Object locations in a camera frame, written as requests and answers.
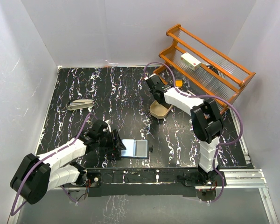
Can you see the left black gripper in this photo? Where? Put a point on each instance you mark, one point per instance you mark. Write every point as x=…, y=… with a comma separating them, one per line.
x=115, y=143

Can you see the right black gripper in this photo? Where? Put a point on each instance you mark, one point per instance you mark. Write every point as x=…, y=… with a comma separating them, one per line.
x=160, y=102

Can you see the beige oval card tray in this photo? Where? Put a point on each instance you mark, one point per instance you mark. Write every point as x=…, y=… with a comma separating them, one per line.
x=159, y=111

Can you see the black leather card holder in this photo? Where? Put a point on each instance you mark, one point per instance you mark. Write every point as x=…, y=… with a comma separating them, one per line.
x=136, y=149

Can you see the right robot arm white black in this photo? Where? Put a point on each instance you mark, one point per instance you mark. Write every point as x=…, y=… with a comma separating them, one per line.
x=206, y=120

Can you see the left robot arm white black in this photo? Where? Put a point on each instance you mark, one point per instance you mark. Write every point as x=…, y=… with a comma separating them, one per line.
x=38, y=174

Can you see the orange small container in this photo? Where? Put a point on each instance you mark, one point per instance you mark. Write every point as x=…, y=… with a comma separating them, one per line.
x=178, y=83

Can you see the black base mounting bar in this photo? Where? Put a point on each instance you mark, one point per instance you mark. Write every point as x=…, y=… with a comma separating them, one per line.
x=148, y=182

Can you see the white red small box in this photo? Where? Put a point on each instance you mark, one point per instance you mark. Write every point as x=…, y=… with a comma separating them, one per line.
x=190, y=61

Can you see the orange wooden shelf rack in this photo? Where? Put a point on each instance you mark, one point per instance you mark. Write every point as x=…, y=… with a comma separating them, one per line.
x=217, y=75

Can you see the beige grey stapler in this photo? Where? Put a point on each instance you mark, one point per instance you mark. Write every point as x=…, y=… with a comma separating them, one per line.
x=80, y=104

